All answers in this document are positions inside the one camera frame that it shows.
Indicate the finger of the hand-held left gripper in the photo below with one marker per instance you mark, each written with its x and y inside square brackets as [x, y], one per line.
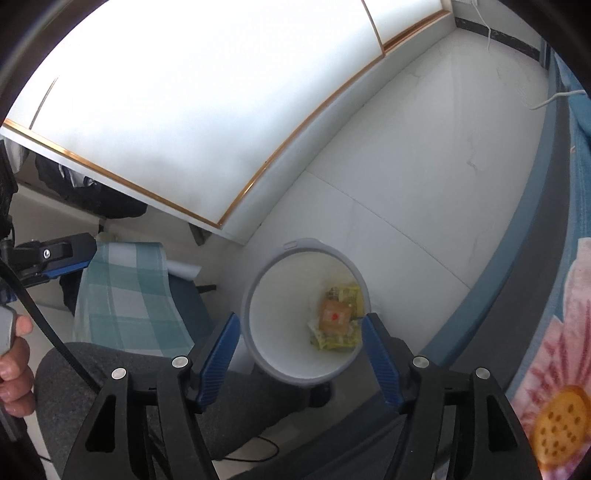
[78, 251]

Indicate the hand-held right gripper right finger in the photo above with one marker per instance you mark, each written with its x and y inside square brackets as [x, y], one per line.
[381, 364]

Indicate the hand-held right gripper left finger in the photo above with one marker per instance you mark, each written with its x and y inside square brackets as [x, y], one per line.
[217, 360]

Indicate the orange bread package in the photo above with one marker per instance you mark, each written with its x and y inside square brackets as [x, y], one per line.
[334, 316]

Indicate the white plastic trash bin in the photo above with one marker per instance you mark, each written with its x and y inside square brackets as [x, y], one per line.
[286, 323]

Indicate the person's left hand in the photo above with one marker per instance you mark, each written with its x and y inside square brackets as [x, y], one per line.
[16, 374]

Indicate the person's leg grey pants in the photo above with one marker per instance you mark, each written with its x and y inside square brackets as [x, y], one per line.
[258, 397]

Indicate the black hanging jacket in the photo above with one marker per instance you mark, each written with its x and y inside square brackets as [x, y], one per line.
[106, 203]

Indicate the plaid tablecloth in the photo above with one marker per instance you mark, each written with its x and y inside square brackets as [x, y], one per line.
[120, 295]

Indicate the white wardrobe gold trim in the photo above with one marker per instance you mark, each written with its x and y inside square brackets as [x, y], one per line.
[184, 115]

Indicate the floral bedsheet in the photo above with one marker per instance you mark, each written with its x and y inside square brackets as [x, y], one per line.
[568, 346]

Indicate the blue bed frame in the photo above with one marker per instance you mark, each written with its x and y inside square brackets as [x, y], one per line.
[508, 258]

